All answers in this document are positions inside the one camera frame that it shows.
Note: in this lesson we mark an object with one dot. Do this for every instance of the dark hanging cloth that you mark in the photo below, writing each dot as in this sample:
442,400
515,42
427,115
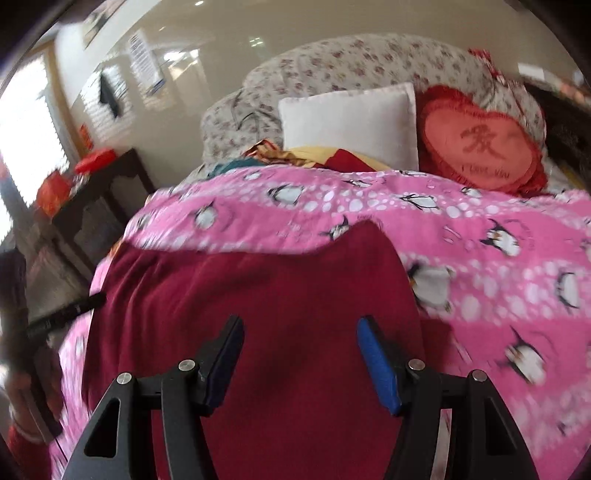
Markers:
108,92

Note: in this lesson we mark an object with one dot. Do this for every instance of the window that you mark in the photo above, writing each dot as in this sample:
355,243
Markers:
27,124

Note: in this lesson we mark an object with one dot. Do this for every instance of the dark wooden side table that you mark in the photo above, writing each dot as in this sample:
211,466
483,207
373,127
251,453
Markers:
115,177

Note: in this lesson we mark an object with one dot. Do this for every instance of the colourful folded cloth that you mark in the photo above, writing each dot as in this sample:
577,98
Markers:
268,154

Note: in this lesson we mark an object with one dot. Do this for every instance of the dark red sweater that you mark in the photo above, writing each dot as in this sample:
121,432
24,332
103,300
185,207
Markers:
277,286

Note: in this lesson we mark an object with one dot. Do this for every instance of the red heart cushion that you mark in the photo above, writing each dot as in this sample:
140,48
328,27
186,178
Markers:
480,143

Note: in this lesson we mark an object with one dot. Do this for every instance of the red gift box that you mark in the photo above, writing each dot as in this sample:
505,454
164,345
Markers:
53,191

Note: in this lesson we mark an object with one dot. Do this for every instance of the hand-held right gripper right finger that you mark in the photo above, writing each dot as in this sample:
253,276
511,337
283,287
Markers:
376,360

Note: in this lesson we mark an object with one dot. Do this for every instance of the wall calendar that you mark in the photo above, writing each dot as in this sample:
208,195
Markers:
145,60

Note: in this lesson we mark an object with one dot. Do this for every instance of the floral pillows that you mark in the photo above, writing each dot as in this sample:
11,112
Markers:
346,60

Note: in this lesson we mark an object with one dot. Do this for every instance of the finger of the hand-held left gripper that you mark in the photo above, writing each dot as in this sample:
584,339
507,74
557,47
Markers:
69,314

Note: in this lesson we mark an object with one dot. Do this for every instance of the carved dark wooden cabinet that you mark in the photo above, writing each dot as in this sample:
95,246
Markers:
568,134

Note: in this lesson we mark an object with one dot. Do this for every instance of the red paper window sticker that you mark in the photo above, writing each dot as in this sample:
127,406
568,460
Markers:
86,136

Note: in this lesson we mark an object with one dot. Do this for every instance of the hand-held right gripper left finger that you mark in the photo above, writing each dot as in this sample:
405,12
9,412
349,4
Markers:
226,364

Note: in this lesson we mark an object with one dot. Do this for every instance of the person's left forearm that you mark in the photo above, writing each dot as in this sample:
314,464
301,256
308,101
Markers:
21,452

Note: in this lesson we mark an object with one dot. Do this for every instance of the pink penguin print blanket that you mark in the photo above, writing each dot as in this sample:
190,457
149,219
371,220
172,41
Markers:
461,240

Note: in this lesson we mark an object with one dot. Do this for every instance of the white pillow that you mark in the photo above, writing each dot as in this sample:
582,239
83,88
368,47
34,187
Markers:
351,120

